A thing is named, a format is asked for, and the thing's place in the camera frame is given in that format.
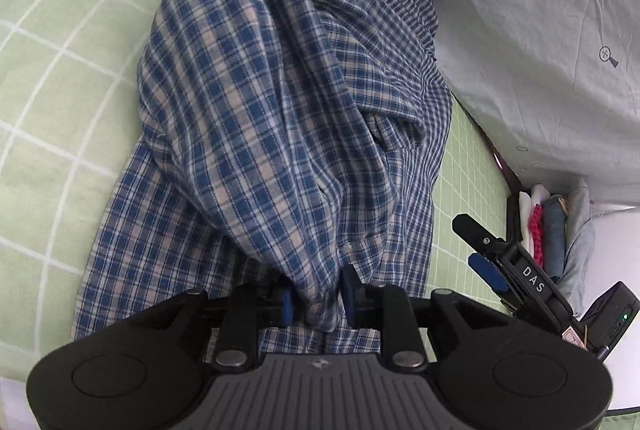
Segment green grid mat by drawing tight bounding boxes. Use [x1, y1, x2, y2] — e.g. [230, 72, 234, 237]
[0, 0, 521, 381]

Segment red checked folded garment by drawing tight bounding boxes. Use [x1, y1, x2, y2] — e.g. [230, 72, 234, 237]
[529, 204, 547, 267]

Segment white printed sheet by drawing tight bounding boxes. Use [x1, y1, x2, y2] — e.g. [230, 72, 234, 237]
[370, 0, 640, 211]

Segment grey folded garment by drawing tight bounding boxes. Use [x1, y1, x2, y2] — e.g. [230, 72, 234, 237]
[560, 179, 598, 305]

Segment blue plaid shirt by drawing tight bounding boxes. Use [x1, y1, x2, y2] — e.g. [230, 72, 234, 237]
[70, 0, 453, 356]

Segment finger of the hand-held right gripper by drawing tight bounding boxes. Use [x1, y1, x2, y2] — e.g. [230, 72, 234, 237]
[468, 252, 522, 311]
[451, 213, 507, 257]

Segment black folded garment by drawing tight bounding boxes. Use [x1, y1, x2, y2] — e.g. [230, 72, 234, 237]
[506, 195, 522, 243]

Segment folded blue jeans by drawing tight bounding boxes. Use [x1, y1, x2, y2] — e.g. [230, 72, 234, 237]
[542, 196, 568, 281]

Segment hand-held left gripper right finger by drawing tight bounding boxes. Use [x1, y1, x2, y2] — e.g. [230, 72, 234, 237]
[341, 264, 501, 368]

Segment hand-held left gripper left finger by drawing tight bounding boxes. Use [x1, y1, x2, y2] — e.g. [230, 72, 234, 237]
[150, 282, 294, 368]

